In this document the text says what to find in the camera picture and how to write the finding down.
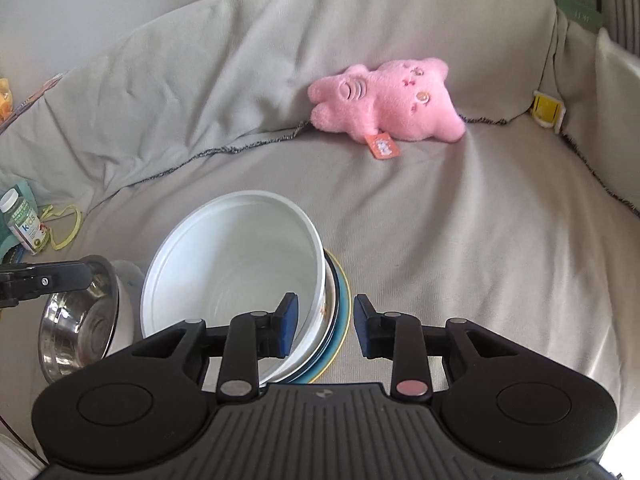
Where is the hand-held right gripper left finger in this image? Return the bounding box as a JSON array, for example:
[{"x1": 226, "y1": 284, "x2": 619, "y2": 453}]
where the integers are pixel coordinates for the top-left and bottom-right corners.
[{"x1": 131, "y1": 292, "x2": 300, "y2": 403}]

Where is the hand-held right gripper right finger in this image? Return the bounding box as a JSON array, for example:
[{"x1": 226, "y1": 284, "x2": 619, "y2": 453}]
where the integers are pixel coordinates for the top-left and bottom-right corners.
[{"x1": 353, "y1": 294, "x2": 526, "y2": 403}]

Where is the white plate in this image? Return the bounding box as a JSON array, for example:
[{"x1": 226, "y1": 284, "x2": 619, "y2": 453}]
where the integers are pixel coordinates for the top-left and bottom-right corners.
[{"x1": 0, "y1": 432, "x2": 43, "y2": 480}]

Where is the large white bowl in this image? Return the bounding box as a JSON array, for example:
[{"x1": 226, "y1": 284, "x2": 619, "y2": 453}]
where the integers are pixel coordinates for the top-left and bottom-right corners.
[{"x1": 140, "y1": 190, "x2": 328, "y2": 386}]

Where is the beige sofa cover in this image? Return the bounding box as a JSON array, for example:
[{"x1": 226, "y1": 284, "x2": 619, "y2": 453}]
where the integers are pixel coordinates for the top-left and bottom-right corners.
[{"x1": 0, "y1": 0, "x2": 640, "y2": 461}]

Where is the yellow-green string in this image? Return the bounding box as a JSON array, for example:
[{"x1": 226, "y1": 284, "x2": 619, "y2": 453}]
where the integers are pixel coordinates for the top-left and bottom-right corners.
[{"x1": 40, "y1": 202, "x2": 83, "y2": 251}]

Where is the stainless steel bowl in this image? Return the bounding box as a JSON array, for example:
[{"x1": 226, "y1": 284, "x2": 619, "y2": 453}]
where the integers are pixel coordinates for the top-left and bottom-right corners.
[{"x1": 37, "y1": 255, "x2": 136, "y2": 386}]

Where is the teal box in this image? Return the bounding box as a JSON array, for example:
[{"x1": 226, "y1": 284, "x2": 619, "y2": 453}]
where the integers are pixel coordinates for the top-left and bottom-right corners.
[{"x1": 0, "y1": 180, "x2": 38, "y2": 263}]

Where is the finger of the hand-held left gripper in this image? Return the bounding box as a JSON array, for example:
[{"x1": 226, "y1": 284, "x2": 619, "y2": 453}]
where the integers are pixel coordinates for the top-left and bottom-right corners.
[{"x1": 0, "y1": 259, "x2": 96, "y2": 309}]

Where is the grey striped panel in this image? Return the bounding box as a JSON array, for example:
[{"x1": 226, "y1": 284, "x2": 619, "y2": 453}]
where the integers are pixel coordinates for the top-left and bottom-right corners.
[{"x1": 597, "y1": 0, "x2": 640, "y2": 56}]

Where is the pink plush toy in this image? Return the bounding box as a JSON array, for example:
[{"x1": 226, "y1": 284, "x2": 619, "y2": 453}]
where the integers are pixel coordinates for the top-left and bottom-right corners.
[{"x1": 307, "y1": 57, "x2": 467, "y2": 161}]

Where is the blue yellow-rimmed plate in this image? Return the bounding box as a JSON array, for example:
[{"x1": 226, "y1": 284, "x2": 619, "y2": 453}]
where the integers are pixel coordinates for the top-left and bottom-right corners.
[{"x1": 295, "y1": 250, "x2": 352, "y2": 385}]

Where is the pale grey bowl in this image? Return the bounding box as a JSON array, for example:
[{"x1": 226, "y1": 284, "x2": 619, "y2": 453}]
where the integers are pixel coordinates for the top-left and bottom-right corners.
[{"x1": 107, "y1": 259, "x2": 147, "y2": 356}]

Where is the yellow and white clip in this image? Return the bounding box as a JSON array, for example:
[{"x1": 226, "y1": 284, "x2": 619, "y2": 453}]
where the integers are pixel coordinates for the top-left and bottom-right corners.
[{"x1": 531, "y1": 90, "x2": 568, "y2": 133}]

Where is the beige cushion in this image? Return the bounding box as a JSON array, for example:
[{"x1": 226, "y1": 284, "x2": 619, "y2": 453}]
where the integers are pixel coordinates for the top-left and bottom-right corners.
[{"x1": 595, "y1": 27, "x2": 640, "y2": 211}]

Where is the white supplement bottle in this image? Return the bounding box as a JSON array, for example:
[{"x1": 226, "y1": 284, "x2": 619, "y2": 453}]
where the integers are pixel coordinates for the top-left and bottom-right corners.
[{"x1": 0, "y1": 187, "x2": 51, "y2": 253}]

